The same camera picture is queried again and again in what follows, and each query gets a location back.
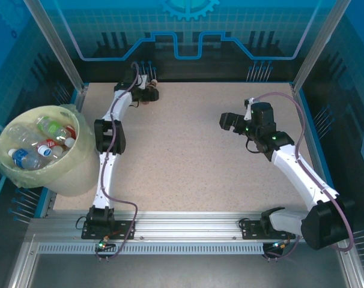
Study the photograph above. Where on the red label tea bottle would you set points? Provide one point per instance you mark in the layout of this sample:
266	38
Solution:
71	132

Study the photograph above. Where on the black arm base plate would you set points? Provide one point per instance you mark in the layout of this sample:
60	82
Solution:
251	229
125	227

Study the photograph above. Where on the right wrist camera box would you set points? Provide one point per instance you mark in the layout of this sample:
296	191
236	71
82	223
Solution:
248	109

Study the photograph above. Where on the green label clear bottle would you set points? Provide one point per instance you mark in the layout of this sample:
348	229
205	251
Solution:
53	127

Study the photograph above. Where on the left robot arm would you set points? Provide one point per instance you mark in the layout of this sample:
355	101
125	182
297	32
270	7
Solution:
108	138

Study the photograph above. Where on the crushed brown plastic bottle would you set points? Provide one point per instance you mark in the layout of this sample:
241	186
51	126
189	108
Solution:
153	83

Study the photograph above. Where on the aluminium mounting rail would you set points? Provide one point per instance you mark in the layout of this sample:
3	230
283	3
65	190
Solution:
185	225

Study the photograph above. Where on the aluminium side rail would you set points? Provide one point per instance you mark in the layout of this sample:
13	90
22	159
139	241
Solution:
308	135
80	96

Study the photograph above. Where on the pale round waste bin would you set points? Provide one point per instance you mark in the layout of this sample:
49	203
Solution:
74	183

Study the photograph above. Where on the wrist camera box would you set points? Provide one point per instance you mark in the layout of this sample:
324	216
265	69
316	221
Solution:
248	109
143	81

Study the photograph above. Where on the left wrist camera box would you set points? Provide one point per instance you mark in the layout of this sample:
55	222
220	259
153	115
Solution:
143	81

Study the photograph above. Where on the aluminium frame post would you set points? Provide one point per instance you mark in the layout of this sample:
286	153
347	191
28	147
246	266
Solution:
320	45
56	45

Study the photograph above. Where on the slim clear bottle blue cap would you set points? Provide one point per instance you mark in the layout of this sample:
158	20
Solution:
44	151

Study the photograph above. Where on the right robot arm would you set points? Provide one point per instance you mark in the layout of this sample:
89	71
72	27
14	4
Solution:
302	174

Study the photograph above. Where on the small connector with LED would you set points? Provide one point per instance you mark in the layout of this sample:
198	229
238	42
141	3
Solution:
102	243
279	244

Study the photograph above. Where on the blue label water bottle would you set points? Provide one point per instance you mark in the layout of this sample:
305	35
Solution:
20	156

